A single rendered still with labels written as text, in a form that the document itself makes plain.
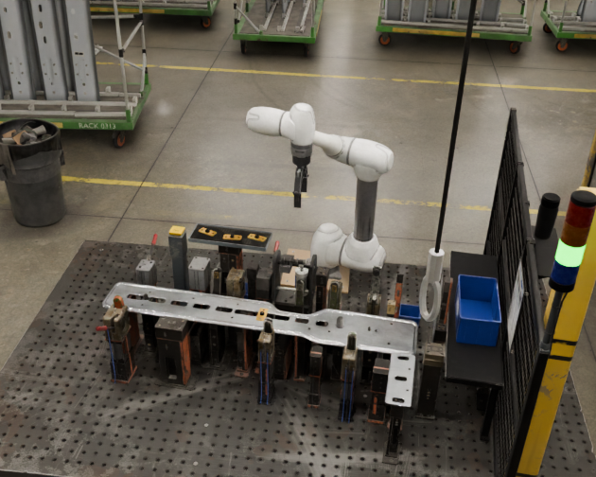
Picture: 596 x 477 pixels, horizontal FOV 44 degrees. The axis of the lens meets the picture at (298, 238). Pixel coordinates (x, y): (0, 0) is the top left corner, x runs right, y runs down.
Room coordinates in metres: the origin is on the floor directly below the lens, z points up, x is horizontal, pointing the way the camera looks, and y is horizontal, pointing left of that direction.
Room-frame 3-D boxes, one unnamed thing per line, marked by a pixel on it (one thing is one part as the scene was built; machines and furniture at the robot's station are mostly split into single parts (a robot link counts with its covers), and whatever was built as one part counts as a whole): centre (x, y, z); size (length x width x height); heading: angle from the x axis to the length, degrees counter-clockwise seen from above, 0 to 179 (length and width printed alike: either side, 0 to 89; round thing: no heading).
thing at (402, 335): (2.48, 0.17, 1.00); 1.38 x 0.22 x 0.02; 80
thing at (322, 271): (2.66, -0.11, 0.91); 0.07 x 0.05 x 0.42; 170
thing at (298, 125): (2.72, 0.01, 1.80); 0.13 x 0.11 x 0.16; 69
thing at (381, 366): (2.20, -0.35, 0.84); 0.11 x 0.10 x 0.28; 170
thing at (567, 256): (1.67, -0.75, 1.90); 0.07 x 0.07 x 0.06
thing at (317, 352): (2.27, -0.09, 0.84); 0.11 x 0.08 x 0.29; 170
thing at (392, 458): (2.00, -0.39, 0.84); 0.11 x 0.06 x 0.29; 170
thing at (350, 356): (2.21, -0.22, 0.87); 0.12 x 0.09 x 0.35; 170
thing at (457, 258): (2.52, -0.77, 1.02); 0.90 x 0.22 x 0.03; 170
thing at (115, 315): (2.41, 0.76, 0.88); 0.15 x 0.11 x 0.36; 170
